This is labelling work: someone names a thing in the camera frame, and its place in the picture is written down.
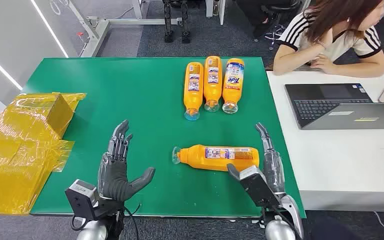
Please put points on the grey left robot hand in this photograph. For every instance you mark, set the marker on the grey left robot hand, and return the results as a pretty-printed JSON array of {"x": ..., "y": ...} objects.
[{"x": 112, "y": 179}]

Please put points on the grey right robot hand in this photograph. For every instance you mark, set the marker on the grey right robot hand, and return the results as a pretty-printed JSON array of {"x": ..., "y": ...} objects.
[{"x": 274, "y": 169}]

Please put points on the orange Tide detergent bottle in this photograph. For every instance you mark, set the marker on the orange Tide detergent bottle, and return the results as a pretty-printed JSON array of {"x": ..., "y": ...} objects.
[{"x": 232, "y": 94}]

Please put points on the black and grey laptop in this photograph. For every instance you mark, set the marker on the black and grey laptop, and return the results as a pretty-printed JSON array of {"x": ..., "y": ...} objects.
[{"x": 324, "y": 106}]

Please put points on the green work table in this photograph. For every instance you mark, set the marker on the green work table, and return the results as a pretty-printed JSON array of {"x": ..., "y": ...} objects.
[{"x": 139, "y": 99}]

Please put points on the yellow film wrapped cardboard box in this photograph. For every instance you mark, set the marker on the yellow film wrapped cardboard box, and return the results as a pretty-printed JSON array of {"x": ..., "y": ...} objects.
[{"x": 19, "y": 149}]

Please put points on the black stool with chrome base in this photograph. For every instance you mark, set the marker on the black stool with chrome base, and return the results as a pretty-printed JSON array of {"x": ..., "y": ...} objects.
[{"x": 274, "y": 33}]

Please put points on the black robot leg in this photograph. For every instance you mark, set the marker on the black robot leg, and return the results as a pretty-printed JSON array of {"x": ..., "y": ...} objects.
[
  {"x": 185, "y": 23},
  {"x": 168, "y": 23}
]

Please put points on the white background desk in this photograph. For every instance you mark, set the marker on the white background desk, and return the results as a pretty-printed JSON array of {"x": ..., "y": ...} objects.
[{"x": 221, "y": 10}]

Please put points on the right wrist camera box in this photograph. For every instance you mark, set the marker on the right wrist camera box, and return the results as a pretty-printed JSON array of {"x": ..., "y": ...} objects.
[{"x": 258, "y": 187}]

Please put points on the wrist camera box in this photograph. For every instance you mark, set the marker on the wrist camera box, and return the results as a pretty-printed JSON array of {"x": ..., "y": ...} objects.
[
  {"x": 81, "y": 198},
  {"x": 258, "y": 187}
]

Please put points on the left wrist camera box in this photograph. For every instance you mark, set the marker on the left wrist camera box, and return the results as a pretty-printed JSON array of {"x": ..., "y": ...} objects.
[{"x": 81, "y": 198}]

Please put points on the white metal frame stand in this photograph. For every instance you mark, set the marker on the white metal frame stand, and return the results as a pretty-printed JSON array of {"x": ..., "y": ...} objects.
[{"x": 102, "y": 26}]

